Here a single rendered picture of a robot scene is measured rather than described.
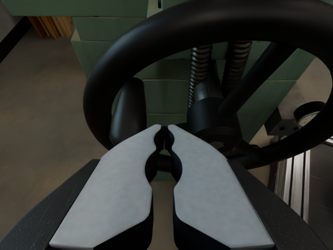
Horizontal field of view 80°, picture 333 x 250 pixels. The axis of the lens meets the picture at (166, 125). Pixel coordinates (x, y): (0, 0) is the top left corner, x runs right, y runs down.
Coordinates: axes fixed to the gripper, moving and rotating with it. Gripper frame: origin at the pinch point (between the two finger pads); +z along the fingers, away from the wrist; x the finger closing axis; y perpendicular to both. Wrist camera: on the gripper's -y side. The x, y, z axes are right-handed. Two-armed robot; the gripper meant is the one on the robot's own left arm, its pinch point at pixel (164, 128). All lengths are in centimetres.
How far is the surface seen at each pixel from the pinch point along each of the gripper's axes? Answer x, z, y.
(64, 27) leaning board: -80, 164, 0
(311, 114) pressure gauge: 29.6, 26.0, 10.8
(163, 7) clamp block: -0.2, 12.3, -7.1
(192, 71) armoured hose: 3.3, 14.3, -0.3
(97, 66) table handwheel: -5.2, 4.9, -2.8
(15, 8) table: -22.0, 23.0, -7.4
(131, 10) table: -5.1, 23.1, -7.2
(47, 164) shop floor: -63, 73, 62
